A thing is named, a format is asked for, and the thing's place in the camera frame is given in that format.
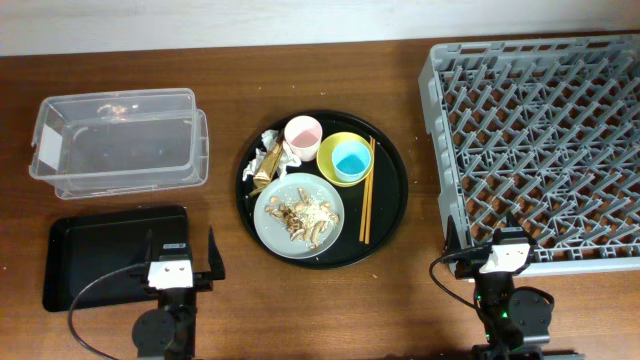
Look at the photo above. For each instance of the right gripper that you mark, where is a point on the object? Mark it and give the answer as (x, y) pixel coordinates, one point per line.
(471, 265)

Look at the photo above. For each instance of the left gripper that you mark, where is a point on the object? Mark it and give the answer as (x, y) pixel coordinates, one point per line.
(204, 281)

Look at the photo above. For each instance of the wooden chopstick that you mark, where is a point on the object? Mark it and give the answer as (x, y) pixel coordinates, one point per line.
(364, 202)
(370, 200)

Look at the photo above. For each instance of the grey round plate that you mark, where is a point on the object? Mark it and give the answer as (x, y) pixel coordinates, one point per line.
(272, 233)

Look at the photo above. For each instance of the peanut shells and rice waste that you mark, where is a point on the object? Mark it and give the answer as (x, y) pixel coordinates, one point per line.
(306, 219)

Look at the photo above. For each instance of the white paper napkin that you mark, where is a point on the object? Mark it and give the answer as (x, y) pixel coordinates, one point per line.
(288, 158)

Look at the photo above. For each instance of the light blue plastic cup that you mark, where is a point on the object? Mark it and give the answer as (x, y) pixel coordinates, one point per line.
(350, 160)

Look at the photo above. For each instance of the yellow plastic bowl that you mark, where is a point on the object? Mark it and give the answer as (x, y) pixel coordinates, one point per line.
(324, 162)

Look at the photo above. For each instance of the pink plastic cup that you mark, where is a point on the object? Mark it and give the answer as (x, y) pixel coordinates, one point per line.
(304, 135)

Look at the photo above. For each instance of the gold snack wrapper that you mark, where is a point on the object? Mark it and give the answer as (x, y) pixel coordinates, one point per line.
(265, 172)

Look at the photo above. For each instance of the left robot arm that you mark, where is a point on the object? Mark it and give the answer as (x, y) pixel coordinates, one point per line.
(169, 330)

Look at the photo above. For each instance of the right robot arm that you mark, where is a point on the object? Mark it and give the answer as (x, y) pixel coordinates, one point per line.
(516, 320)

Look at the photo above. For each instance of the black rectangular food-waste tray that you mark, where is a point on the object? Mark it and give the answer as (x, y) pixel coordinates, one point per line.
(82, 249)

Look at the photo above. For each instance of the grey plastic dishwasher rack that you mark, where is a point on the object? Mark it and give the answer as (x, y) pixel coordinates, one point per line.
(547, 129)

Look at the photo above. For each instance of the clear plastic waste bin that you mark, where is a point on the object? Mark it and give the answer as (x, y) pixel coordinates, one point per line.
(120, 142)

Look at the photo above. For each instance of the round black serving tray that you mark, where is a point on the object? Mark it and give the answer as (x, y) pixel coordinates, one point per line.
(389, 195)

